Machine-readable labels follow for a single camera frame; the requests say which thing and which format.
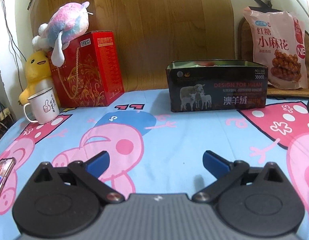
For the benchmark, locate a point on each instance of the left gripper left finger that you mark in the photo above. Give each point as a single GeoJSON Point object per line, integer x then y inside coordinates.
{"type": "Point", "coordinates": [65, 200]}

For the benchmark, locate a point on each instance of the pink blue plush toy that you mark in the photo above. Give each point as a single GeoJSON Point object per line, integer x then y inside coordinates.
{"type": "Point", "coordinates": [68, 23]}

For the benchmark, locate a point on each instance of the yellow duck plush toy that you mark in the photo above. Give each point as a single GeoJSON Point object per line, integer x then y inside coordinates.
{"type": "Point", "coordinates": [38, 77]}

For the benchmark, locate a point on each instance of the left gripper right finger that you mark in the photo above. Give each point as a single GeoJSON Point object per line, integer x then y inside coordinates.
{"type": "Point", "coordinates": [247, 201]}

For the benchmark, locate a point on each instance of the pink fried dough snack bag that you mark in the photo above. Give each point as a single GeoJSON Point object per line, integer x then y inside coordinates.
{"type": "Point", "coordinates": [279, 44]}

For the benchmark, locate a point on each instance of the wooden board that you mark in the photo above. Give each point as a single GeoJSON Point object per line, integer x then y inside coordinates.
{"type": "Point", "coordinates": [150, 34]}

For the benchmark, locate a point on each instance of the black sheep print box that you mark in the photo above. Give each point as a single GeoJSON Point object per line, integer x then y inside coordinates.
{"type": "Point", "coordinates": [213, 85]}

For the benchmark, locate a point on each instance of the white enamel mug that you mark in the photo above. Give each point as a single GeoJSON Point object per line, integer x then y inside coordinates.
{"type": "Point", "coordinates": [43, 106]}

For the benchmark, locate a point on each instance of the smartphone in clear case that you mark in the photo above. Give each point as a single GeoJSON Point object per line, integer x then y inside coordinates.
{"type": "Point", "coordinates": [6, 166]}

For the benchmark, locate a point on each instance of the red gift box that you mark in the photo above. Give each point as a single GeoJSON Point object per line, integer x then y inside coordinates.
{"type": "Point", "coordinates": [90, 75]}

